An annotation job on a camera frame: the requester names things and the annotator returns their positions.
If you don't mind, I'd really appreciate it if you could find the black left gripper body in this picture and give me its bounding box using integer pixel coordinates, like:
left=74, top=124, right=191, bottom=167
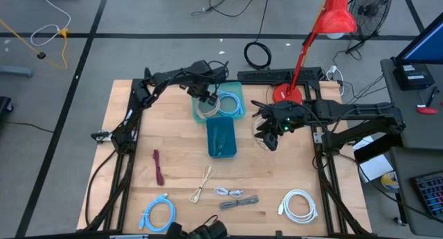
left=181, top=76, right=226, bottom=94

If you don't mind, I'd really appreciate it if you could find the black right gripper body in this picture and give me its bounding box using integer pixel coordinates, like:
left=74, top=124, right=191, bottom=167
left=259, top=100, right=308, bottom=135

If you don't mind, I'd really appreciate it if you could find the beige usb cable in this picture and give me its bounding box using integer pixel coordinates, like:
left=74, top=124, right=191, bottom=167
left=194, top=96, right=222, bottom=121
left=251, top=114, right=278, bottom=152

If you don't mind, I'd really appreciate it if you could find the light blue USB cable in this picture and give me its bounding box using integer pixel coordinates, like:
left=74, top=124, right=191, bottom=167
left=138, top=193, right=177, bottom=233
left=217, top=89, right=244, bottom=118

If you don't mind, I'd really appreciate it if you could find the white short cable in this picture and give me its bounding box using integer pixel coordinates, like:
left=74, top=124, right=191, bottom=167
left=213, top=186, right=244, bottom=198

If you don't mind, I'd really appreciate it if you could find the black-white zigzag braided cable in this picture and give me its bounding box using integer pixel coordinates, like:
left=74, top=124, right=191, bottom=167
left=219, top=195, right=260, bottom=211

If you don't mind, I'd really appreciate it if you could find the maroon cable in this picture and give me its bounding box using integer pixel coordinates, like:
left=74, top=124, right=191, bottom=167
left=152, top=149, right=165, bottom=187

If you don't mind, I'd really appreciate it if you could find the white USB cable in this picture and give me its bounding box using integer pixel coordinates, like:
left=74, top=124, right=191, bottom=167
left=277, top=188, right=318, bottom=225

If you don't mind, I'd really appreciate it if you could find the cream slim cable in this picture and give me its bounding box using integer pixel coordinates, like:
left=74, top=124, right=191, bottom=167
left=188, top=163, right=218, bottom=204

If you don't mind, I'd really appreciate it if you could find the light green translucent bin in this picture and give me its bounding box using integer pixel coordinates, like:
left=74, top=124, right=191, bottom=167
left=191, top=81, right=248, bottom=125

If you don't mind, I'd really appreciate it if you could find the teal plastic bin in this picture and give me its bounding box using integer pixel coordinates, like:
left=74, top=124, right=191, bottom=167
left=206, top=116, right=238, bottom=159

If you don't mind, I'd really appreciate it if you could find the white paper sheet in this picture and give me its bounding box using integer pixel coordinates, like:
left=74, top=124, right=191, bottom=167
left=352, top=135, right=395, bottom=184

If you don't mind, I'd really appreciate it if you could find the red desk lamp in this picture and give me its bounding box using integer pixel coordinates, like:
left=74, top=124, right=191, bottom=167
left=271, top=0, right=358, bottom=112

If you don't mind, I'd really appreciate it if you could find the round yellow blue object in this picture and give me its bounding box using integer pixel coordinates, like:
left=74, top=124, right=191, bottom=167
left=380, top=170, right=401, bottom=192

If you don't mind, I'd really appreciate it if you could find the small black computer box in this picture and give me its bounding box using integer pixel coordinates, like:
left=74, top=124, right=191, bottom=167
left=392, top=61, right=436, bottom=91

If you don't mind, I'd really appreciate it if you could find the black floor fan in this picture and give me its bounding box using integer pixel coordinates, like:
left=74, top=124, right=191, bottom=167
left=347, top=0, right=394, bottom=55

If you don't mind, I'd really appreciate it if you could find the red hand tool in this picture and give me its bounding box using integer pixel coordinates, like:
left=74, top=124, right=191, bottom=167
left=416, top=106, right=439, bottom=116

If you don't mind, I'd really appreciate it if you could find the black pen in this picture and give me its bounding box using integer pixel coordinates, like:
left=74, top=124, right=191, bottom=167
left=426, top=85, right=440, bottom=109

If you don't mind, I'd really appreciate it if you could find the grey side desk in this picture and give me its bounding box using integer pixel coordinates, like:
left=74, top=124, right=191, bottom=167
left=389, top=145, right=443, bottom=237

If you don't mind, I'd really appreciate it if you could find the monitor with blue screen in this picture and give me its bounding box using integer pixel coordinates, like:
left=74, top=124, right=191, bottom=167
left=394, top=12, right=443, bottom=65

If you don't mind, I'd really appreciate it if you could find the silver aluminium extrusion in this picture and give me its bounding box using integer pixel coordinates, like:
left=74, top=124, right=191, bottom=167
left=109, top=233, right=150, bottom=239

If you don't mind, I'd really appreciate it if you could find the colourful backlit keyboard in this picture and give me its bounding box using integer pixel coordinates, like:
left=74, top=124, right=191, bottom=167
left=409, top=171, right=443, bottom=220

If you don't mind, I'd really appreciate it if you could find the grey cart leg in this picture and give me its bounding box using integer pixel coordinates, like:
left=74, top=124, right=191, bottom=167
left=0, top=64, right=35, bottom=78

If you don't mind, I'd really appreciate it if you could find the black caster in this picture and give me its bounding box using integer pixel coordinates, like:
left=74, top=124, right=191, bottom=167
left=0, top=95, right=15, bottom=116

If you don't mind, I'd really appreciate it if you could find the black coiled floor cable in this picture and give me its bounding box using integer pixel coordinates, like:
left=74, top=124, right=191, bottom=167
left=243, top=0, right=273, bottom=71

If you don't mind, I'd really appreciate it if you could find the black metal table frame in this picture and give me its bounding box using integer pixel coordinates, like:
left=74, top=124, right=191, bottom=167
left=82, top=67, right=373, bottom=239

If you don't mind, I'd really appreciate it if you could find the white adapter with cable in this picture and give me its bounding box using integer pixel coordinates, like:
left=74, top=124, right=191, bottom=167
left=325, top=64, right=346, bottom=97

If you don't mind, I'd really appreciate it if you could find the yellow floor cable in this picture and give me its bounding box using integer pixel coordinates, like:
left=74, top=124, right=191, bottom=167
left=0, top=19, right=70, bottom=71

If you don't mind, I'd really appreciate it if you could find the white floor cable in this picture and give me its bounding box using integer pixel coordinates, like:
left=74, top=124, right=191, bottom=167
left=30, top=0, right=72, bottom=48

